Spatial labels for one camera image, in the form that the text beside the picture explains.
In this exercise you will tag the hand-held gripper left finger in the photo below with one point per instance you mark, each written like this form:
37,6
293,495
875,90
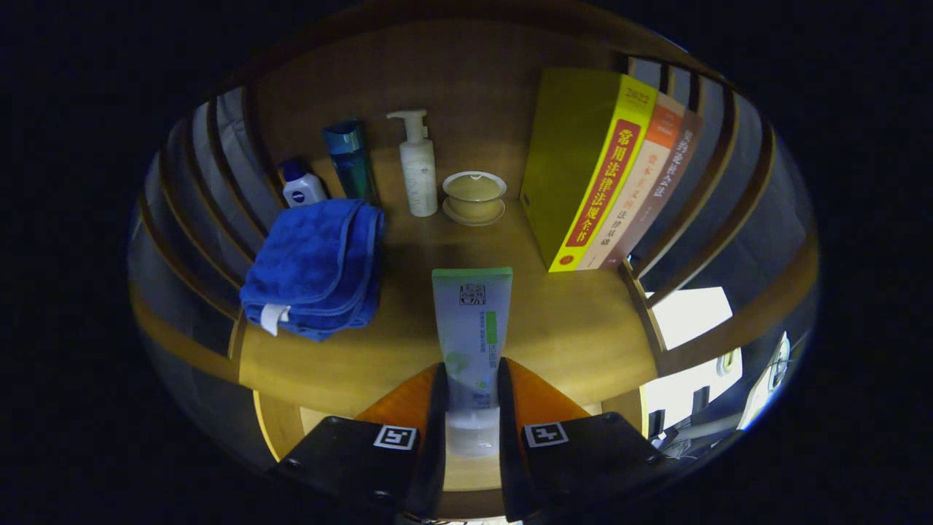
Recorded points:
436,437

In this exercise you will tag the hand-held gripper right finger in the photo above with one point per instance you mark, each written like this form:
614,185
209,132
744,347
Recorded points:
507,437

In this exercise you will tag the green and white tube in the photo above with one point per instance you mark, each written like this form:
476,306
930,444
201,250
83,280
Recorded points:
472,328

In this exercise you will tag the wooden countertop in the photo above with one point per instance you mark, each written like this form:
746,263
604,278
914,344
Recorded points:
568,328

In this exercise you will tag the brown wooden cabinet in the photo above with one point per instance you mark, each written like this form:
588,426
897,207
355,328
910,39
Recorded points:
452,73

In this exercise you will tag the folded blue towel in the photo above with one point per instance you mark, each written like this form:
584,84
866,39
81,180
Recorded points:
313,262

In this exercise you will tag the beige lidded teacup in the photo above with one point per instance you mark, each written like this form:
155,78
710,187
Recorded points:
474,197

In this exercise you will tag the white pump bottle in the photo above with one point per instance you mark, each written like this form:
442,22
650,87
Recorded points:
419,175

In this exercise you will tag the white power strip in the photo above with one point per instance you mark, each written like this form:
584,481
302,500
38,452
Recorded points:
769,375

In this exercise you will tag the small white bottle blue cap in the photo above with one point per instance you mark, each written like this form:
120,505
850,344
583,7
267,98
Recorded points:
302,188

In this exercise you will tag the thick yellow book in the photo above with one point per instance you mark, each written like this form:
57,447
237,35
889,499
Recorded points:
568,160

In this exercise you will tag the teal cylindrical bottle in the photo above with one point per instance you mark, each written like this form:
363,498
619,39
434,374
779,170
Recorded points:
353,164

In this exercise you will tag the orange and white book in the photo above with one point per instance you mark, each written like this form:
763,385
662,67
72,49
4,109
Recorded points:
641,182

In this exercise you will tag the brown book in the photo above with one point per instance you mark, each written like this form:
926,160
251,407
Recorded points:
670,182

